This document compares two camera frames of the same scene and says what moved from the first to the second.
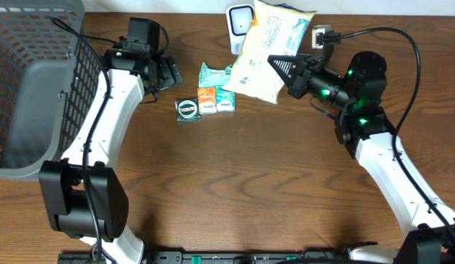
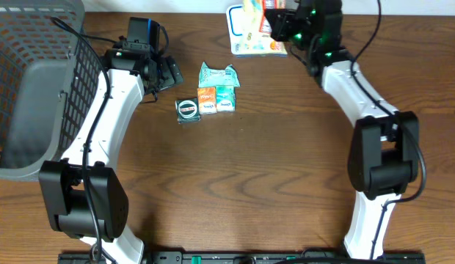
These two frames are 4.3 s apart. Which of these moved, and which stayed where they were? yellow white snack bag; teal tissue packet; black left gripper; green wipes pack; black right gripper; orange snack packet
Moved: yellow white snack bag; black right gripper
Stayed: black left gripper; orange snack packet; green wipes pack; teal tissue packet
